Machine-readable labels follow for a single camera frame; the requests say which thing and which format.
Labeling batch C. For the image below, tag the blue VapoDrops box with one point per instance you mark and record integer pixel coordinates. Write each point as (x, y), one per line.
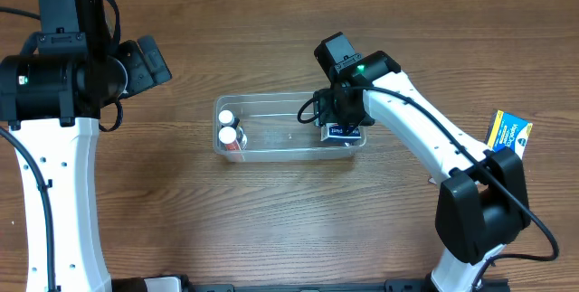
(508, 131)

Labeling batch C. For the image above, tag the white Hansaplast plaster box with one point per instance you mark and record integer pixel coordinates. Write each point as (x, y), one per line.
(335, 133)

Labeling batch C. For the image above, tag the orange tube white cap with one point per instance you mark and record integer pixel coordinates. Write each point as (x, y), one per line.
(233, 138)

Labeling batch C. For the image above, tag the dark bottle white cap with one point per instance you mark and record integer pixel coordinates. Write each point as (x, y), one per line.
(227, 119)

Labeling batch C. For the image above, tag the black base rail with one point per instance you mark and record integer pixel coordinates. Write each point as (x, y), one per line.
(183, 284)

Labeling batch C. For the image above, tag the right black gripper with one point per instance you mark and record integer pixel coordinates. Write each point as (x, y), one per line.
(340, 126)

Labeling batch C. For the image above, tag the clear plastic container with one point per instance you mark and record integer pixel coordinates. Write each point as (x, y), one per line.
(273, 133)

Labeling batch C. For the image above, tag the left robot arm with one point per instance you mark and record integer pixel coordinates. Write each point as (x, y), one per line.
(52, 93)

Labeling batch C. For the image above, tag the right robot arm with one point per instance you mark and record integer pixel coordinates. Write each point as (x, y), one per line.
(482, 204)

